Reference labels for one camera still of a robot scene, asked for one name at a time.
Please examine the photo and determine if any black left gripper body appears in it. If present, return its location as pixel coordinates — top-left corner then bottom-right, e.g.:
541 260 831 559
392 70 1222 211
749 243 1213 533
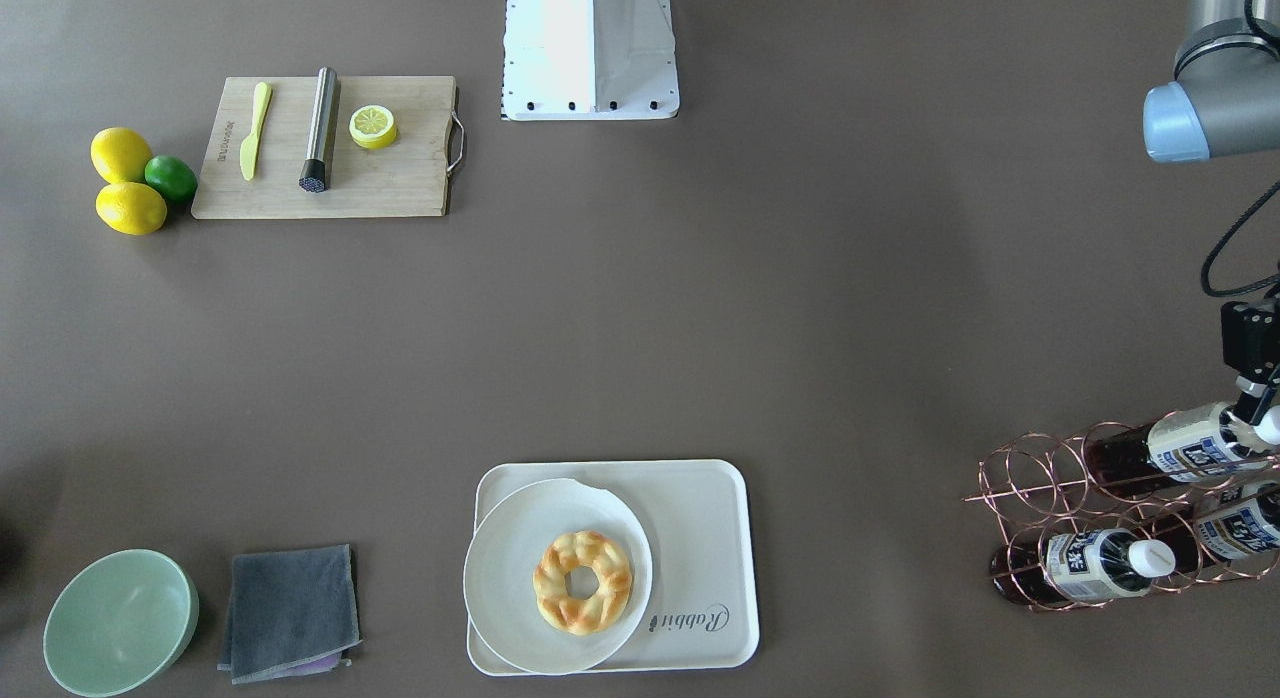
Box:
1220 300 1279 377

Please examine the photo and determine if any tea bottle top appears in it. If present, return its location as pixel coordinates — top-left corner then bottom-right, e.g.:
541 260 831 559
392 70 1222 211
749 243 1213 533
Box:
1084 402 1279 499

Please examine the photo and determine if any tea bottle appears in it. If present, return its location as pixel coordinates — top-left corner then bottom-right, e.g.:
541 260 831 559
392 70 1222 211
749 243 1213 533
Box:
989 528 1178 610
1084 402 1279 499
1147 482 1279 574

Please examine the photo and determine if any tea bottle front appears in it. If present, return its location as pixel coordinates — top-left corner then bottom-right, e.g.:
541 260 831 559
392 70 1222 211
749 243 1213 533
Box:
989 528 1178 610

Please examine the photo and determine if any white serving tray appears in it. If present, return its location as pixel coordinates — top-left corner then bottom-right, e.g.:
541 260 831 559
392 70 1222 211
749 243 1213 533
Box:
467 459 760 676

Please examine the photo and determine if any white round plate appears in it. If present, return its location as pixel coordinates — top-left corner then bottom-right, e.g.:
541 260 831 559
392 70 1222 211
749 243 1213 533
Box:
463 479 654 675

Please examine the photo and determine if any wooden cutting board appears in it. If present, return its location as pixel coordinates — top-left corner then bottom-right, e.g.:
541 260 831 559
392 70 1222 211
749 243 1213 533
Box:
191 74 462 220

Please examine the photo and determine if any half lemon slice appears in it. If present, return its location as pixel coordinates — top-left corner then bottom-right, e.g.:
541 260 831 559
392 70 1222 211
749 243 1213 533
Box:
348 104 399 150

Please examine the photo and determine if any steel muddler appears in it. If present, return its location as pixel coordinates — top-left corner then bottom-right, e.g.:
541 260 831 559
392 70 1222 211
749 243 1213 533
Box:
298 67 338 193

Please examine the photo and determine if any grey folded cloth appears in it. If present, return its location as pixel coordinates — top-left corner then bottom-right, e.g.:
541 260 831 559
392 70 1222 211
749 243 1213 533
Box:
218 544 362 685

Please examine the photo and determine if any yellow plastic knife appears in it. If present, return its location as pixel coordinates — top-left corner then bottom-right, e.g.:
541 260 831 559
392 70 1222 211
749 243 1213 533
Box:
239 79 273 182

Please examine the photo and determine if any green lime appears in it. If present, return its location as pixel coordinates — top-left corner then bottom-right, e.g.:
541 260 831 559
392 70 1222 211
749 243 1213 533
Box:
143 155 198 204

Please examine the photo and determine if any lower yellow lemon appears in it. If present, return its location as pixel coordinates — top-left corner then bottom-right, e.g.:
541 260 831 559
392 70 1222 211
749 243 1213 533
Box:
95 182 168 236

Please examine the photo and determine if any yellow lemon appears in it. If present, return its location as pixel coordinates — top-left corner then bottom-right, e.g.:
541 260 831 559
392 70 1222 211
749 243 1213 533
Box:
90 127 154 184
95 182 168 236

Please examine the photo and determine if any upper yellow lemon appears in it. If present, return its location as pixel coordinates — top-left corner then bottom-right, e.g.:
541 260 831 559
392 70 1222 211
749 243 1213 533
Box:
90 127 154 184

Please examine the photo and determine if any green bowl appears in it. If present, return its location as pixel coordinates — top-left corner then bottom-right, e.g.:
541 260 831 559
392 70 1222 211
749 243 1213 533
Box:
44 549 200 697

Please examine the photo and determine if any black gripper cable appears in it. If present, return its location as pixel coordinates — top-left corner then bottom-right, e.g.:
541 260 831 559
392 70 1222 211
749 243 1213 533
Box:
1201 181 1280 300

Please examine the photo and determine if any copper wire bottle rack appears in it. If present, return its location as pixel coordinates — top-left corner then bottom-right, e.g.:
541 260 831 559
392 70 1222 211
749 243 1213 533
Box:
968 423 1277 613

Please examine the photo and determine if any braided ring donut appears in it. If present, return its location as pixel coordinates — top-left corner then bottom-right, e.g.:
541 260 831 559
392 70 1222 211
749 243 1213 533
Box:
532 530 634 637

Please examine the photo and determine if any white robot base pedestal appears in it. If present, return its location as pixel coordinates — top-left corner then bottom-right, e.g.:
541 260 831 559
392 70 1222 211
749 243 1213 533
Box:
500 0 681 120

